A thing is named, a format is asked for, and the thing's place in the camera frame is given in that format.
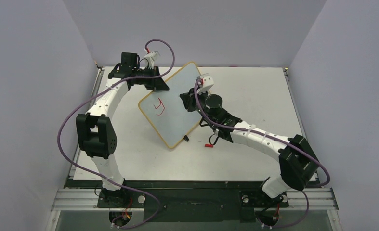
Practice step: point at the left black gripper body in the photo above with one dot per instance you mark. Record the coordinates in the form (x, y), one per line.
(150, 83)

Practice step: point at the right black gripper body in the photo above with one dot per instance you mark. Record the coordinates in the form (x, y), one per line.
(187, 101)

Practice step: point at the yellow framed whiteboard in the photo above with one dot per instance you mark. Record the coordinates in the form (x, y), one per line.
(164, 110)

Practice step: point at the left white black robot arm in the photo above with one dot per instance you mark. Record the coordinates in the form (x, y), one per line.
(96, 135)

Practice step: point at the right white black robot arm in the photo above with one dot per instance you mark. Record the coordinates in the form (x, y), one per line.
(296, 158)

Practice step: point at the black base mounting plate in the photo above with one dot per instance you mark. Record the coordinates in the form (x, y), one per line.
(197, 201)

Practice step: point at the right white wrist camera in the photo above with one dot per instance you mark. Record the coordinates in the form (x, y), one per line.
(204, 83)

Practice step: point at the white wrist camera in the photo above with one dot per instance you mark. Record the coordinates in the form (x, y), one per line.
(204, 83)
(151, 57)

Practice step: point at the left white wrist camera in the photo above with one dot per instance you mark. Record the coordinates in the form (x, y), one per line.
(151, 57)

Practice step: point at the aluminium rail frame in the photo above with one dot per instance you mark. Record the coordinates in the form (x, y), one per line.
(75, 209)

